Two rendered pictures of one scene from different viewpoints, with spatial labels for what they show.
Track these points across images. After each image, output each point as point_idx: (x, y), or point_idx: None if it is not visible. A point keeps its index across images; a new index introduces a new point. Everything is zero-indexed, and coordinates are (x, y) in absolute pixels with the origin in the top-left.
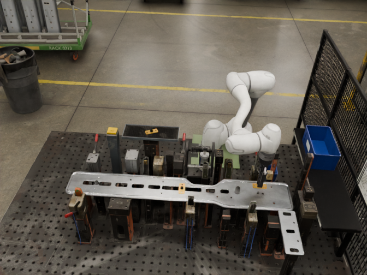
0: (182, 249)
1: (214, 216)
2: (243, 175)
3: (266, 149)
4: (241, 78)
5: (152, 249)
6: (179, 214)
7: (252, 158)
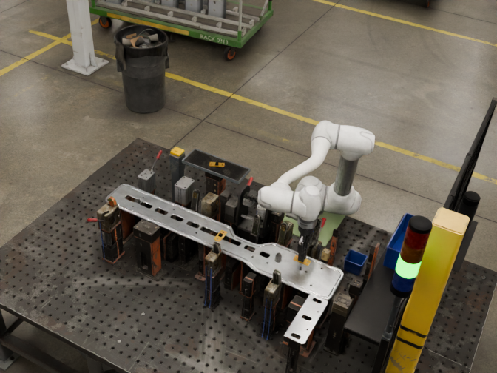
0: (201, 304)
1: (258, 286)
2: None
3: (299, 213)
4: (327, 130)
5: (171, 292)
6: None
7: (350, 240)
